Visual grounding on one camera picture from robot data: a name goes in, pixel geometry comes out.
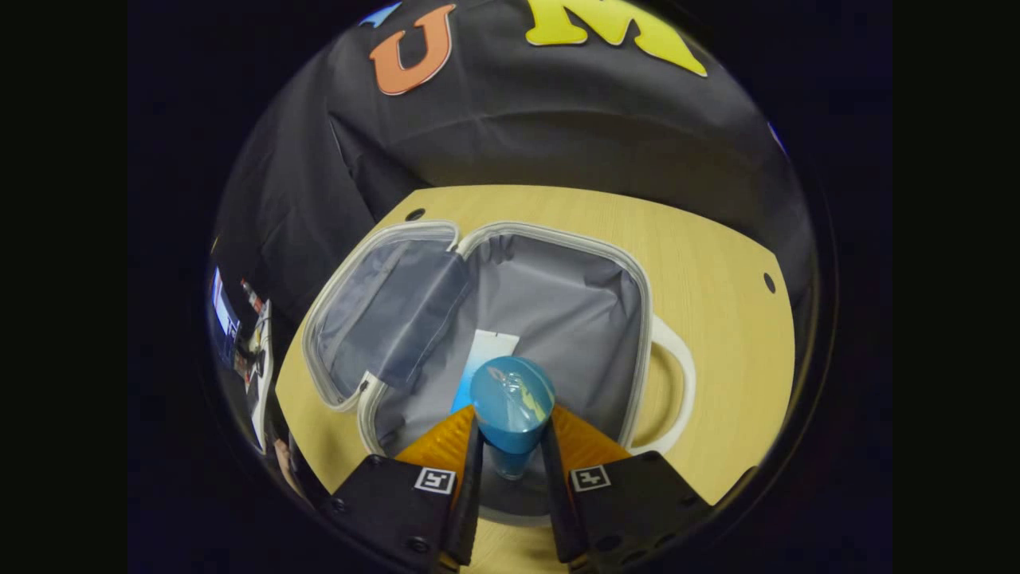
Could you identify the red pen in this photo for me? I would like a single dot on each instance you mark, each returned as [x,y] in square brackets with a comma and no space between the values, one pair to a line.
[252,295]

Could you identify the computer monitor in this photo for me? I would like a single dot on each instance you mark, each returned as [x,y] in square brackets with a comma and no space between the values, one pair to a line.
[223,315]

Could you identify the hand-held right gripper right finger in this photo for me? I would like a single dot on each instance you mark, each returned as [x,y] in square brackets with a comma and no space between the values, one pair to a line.
[558,510]

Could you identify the white and blue cream tube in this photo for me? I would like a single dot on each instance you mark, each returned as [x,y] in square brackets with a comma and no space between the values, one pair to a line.
[486,359]

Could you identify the black backdrop cloth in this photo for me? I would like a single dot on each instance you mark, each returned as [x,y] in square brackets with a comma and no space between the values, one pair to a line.
[558,135]

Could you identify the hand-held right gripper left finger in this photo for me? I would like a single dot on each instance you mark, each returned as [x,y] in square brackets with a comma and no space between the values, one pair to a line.
[466,510]

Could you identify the white suitcase with grey lining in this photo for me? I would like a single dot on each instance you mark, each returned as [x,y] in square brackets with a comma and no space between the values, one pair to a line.
[558,319]

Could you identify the teal bottle with blue cap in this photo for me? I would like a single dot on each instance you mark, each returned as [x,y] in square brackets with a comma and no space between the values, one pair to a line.
[510,406]

